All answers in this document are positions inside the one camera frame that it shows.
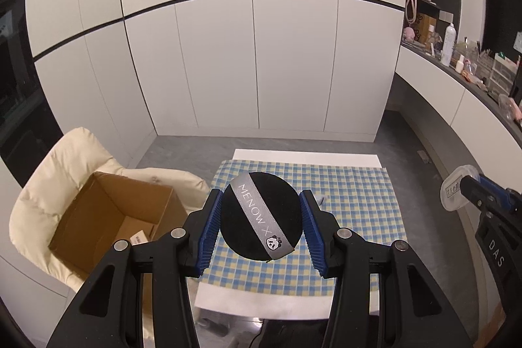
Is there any tall white bottle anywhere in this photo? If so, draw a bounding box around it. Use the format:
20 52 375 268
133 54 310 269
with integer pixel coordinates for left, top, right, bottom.
439 23 457 67

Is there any blue yellow checkered tablecloth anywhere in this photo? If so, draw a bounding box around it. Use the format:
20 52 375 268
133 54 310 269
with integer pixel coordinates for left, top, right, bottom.
202 158 408 297

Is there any white round jar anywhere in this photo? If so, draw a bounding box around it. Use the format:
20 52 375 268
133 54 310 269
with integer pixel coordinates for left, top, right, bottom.
439 164 481 212

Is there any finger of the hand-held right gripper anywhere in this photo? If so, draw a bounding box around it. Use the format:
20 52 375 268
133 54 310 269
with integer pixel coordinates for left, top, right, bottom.
460 176 490 212
478 174 522 212

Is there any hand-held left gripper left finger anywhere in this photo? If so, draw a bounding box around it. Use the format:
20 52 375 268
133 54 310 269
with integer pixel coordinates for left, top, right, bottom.
46 188 224 348

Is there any white curved wall counter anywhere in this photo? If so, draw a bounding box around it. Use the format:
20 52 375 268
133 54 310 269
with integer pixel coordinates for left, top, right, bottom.
392 42 522 247

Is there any black powder puff grey ribbon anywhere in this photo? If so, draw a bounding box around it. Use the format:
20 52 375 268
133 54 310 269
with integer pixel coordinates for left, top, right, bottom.
220 171 303 262

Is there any brown storage box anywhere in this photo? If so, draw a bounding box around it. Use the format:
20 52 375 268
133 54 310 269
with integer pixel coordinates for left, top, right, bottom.
416 14 437 43

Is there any cream padded armchair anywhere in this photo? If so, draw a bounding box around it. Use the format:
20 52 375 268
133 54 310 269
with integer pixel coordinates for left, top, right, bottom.
9 127 213 289

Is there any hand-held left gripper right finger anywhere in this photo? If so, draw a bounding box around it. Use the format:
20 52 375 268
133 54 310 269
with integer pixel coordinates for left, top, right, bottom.
299 190 482 348

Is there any brown cardboard box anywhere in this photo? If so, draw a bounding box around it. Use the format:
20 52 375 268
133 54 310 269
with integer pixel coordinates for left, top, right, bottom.
48 172 188 277

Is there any small white cardboard box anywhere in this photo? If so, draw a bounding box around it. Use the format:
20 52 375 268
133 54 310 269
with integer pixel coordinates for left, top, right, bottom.
130 223 159 247

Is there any dark glass panel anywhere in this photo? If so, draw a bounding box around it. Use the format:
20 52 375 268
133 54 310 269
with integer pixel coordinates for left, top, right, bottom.
0 0 62 189

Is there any clear plastic organizer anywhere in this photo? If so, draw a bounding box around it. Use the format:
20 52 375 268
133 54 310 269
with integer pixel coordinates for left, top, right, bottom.
487 52 519 96

